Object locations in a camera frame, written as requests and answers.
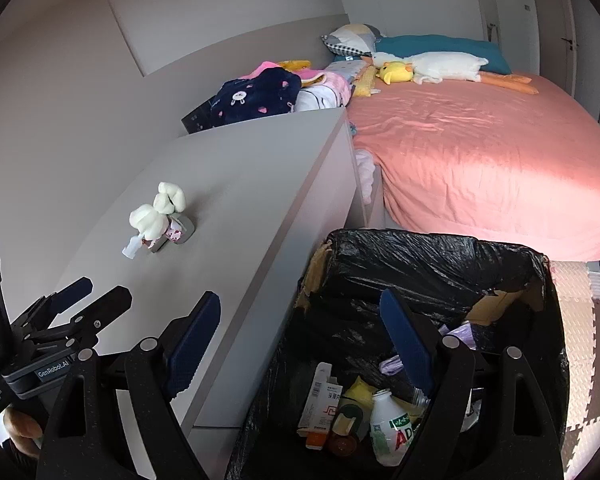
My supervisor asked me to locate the trash box with black bag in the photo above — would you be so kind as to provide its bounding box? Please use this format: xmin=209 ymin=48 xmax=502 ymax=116
xmin=225 ymin=228 xmax=572 ymax=480

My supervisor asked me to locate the white printed blanket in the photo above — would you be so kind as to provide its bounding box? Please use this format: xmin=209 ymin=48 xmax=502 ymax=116
xmin=294 ymin=72 xmax=354 ymax=114

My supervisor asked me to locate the yellow duck plush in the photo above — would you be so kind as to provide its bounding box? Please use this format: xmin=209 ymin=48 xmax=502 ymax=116
xmin=376 ymin=61 xmax=414 ymax=85

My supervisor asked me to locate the white box red label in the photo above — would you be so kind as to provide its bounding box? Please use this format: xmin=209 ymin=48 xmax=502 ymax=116
xmin=296 ymin=363 xmax=345 ymax=436

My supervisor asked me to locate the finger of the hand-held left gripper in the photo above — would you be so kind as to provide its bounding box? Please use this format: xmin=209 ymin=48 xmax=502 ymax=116
xmin=27 ymin=286 xmax=134 ymax=356
xmin=11 ymin=276 xmax=94 ymax=334

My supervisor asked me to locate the white plush rabbit toy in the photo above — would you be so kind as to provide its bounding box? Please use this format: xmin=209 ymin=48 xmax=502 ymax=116
xmin=122 ymin=180 xmax=188 ymax=261

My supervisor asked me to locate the grey yellow patterned pillow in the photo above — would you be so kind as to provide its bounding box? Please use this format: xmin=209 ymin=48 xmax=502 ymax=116
xmin=321 ymin=23 xmax=384 ymax=58

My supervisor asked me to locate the yellow printed cushion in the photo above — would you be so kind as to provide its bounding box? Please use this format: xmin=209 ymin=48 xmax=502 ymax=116
xmin=351 ymin=62 xmax=382 ymax=99

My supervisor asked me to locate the white goose plush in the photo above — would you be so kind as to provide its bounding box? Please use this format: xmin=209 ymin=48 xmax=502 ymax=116
xmin=370 ymin=51 xmax=539 ymax=95

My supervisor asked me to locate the bed with pink sheet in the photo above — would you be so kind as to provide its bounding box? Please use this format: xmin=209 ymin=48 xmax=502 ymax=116
xmin=347 ymin=72 xmax=600 ymax=267

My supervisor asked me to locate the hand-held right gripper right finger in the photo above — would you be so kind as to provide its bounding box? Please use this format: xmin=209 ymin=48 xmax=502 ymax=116
xmin=379 ymin=288 xmax=566 ymax=480

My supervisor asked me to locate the person's left hand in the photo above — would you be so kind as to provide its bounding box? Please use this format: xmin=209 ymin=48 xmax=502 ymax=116
xmin=3 ymin=406 xmax=44 ymax=444

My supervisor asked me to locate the teal pillow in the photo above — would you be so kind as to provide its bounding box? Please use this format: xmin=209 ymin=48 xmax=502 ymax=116
xmin=375 ymin=34 xmax=512 ymax=75

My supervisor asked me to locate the white cloth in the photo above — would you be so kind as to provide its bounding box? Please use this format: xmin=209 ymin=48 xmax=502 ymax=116
xmin=351 ymin=149 xmax=379 ymax=207

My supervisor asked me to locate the beige foam floor mat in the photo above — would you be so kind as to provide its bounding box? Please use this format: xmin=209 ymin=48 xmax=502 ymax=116
xmin=547 ymin=259 xmax=600 ymax=462

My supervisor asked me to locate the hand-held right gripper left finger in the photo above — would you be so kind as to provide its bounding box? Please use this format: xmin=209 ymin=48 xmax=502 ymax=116
xmin=35 ymin=290 xmax=222 ymax=480

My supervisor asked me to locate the white door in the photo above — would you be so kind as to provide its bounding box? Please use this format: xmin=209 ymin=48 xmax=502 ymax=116
xmin=485 ymin=0 xmax=577 ymax=97

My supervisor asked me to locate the white drink bottle green label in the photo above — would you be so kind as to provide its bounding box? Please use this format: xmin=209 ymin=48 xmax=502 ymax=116
xmin=369 ymin=388 xmax=421 ymax=467

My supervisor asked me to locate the navy rabbit print blanket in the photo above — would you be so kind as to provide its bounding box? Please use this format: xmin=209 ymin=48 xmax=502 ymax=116
xmin=210 ymin=67 xmax=303 ymax=129

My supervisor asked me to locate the pink cloth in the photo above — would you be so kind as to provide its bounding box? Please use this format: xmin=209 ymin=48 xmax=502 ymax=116
xmin=238 ymin=61 xmax=327 ymax=89

